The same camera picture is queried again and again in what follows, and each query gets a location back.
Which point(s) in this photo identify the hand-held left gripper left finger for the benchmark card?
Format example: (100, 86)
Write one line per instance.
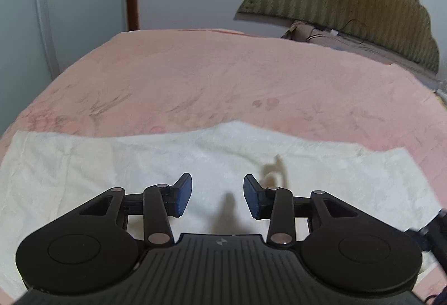
(183, 195)

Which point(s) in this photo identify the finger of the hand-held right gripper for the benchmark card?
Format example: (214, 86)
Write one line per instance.
(434, 231)

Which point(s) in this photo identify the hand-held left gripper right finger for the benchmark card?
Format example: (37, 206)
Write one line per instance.
(252, 196)

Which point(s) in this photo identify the white pants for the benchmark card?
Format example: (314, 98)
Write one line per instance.
(104, 165)

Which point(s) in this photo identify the pink bed blanket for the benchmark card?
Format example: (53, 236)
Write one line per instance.
(209, 81)

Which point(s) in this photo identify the beige pillow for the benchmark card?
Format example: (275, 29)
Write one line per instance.
(316, 36)

